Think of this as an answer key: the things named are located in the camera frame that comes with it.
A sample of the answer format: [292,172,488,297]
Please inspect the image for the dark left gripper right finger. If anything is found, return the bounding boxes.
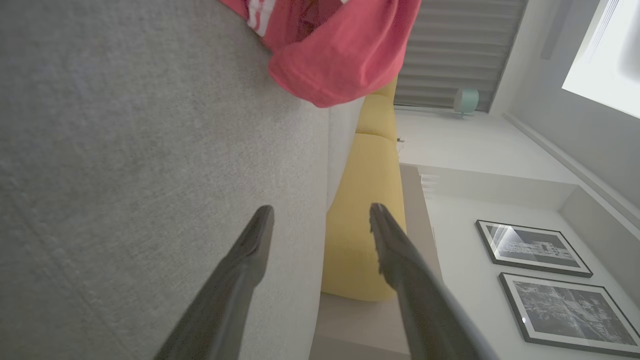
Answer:
[369,202,501,360]

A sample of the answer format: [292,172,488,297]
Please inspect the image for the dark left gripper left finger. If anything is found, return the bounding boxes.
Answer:
[154,205,275,360]

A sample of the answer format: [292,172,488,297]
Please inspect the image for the red basketball shorts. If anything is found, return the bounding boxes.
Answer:
[268,0,422,109]

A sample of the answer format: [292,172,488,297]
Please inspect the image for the red shorts with white stripe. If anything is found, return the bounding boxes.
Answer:
[218,0,281,38]

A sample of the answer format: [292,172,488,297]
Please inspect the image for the large yellow sofa back cushion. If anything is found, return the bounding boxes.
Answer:
[321,132,407,302]

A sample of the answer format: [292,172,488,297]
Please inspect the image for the black framed monochrome picture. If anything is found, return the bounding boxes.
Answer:
[475,219,594,278]
[498,272,640,358]

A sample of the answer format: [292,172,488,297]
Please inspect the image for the grey fabric sofa seat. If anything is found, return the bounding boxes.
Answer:
[0,0,366,360]

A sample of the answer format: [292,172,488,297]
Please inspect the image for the small teal lamp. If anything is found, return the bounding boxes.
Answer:
[453,88,480,119]

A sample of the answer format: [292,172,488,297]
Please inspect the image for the grey pleated curtain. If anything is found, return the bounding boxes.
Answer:
[393,0,528,112]

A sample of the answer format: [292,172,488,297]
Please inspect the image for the bright white light panel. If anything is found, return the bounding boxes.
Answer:
[561,0,640,119]

